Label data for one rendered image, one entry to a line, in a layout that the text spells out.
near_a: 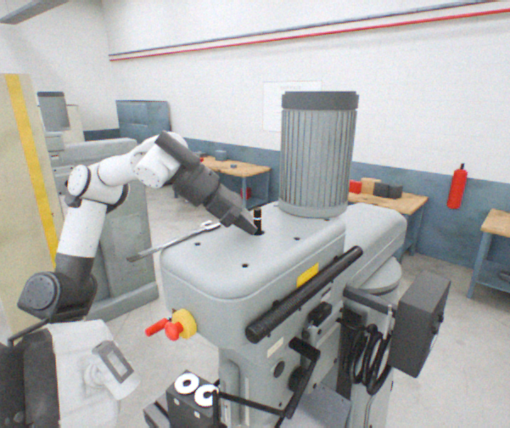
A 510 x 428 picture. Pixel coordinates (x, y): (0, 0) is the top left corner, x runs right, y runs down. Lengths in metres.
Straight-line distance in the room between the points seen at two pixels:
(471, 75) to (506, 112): 0.58
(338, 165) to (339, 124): 0.10
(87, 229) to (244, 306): 0.48
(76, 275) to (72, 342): 0.16
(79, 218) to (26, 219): 1.43
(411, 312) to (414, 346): 0.09
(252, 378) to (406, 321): 0.41
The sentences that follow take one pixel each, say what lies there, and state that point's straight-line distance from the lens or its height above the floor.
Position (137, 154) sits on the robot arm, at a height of 2.07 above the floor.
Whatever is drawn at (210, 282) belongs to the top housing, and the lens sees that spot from 0.61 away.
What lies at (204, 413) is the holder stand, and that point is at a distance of 1.36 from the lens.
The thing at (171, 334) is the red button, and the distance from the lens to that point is 0.69.
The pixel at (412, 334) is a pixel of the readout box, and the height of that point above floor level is 1.65.
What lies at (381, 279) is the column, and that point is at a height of 1.56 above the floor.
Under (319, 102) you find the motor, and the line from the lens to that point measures 0.82.
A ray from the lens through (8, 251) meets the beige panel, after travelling 2.38.
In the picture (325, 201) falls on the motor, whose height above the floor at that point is 1.94.
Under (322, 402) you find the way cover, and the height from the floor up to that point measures 1.05.
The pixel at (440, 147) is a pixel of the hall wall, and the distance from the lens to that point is 4.88.
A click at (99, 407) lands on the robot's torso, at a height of 1.53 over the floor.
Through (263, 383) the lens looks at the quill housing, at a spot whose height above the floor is 1.52.
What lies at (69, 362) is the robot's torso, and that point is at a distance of 0.91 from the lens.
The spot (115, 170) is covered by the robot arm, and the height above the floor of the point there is 2.04.
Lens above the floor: 2.21
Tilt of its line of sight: 21 degrees down
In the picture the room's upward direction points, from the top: straight up
